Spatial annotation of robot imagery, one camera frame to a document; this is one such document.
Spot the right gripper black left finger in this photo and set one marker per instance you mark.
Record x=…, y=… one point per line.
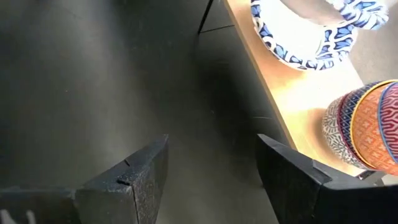
x=130, y=193

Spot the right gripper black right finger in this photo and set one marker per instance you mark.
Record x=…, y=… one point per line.
x=298, y=193

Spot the white grey patterned ceramic bowl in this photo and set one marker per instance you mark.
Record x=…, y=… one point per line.
x=334, y=130

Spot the dark blue patterned ceramic bowl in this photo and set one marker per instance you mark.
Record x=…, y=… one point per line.
x=346, y=121

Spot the orange patterned ceramic bowl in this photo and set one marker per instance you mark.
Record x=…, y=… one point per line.
x=368, y=130

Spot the red wavy patterned ceramic bowl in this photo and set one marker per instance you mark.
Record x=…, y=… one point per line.
x=391, y=121

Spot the blue white paper bowl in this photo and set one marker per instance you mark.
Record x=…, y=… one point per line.
x=292, y=34
x=363, y=14

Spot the wooden shelf with black frame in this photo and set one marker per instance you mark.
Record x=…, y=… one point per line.
x=289, y=93

